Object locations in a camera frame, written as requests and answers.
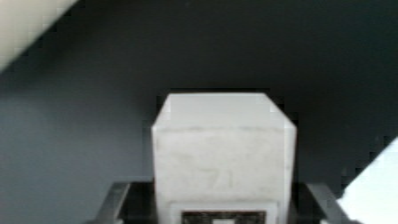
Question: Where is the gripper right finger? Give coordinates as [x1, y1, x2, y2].
[290, 182, 363, 224]

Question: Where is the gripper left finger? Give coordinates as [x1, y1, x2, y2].
[88, 182, 157, 224]

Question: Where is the white table leg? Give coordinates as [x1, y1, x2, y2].
[152, 93, 297, 224]

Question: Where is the white square table top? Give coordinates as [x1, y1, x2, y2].
[338, 137, 398, 224]

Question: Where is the white marker base plate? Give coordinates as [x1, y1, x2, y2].
[0, 0, 79, 71]

